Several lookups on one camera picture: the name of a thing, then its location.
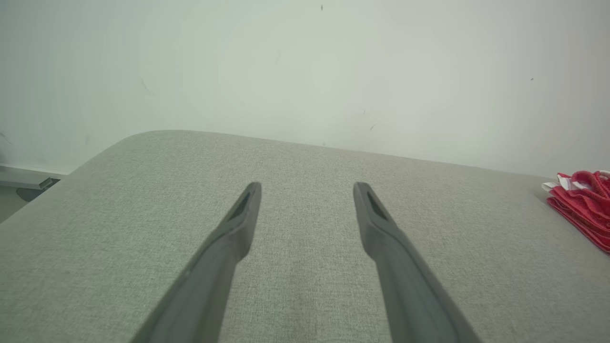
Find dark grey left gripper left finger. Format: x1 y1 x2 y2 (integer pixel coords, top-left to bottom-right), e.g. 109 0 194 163
131 182 263 343

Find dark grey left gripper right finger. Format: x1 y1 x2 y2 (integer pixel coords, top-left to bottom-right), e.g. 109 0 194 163
352 182 482 343

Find red white basketball jersey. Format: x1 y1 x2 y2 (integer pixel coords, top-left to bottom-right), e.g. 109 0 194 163
547 194 610 253

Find red basketball shorts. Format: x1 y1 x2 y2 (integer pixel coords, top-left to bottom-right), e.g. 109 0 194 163
541 170 610 210

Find grey fabric sofa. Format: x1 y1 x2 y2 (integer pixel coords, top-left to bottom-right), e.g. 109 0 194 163
0 130 610 343

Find white baseboard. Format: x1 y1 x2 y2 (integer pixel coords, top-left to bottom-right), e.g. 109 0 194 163
0 163 68 191

